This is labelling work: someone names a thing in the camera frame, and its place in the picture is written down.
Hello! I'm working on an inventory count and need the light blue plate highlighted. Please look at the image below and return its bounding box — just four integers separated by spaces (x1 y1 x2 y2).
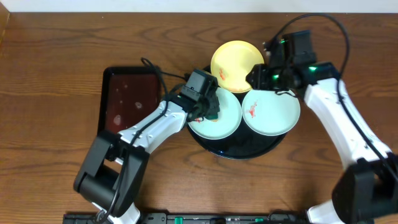
188 87 242 140
242 90 300 136

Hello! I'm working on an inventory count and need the yellow plate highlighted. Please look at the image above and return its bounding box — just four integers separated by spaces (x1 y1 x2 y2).
210 40 264 93

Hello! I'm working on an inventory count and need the green yellow sponge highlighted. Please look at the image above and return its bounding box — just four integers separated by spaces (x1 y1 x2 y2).
205 114 218 122

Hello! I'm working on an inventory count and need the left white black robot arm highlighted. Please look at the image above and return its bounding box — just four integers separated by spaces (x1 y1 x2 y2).
73 88 220 223

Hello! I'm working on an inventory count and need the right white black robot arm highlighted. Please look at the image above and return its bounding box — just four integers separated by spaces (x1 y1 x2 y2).
246 37 397 223

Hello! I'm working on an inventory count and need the round black tray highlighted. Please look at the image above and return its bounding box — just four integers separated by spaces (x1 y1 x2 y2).
182 63 291 161

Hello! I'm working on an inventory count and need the rectangular dark brown tray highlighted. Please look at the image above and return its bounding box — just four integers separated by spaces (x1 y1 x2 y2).
97 66 161 133

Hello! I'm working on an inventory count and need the right black cable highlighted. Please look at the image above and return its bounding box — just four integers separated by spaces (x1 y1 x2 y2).
262 12 398 184

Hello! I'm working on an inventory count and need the black cable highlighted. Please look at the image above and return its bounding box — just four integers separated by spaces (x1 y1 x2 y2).
96 57 195 224
262 12 398 184

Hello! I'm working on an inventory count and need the left black cable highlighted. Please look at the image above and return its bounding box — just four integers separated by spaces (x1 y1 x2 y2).
96 57 195 224

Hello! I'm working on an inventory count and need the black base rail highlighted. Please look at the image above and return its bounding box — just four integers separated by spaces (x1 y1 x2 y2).
62 212 312 224

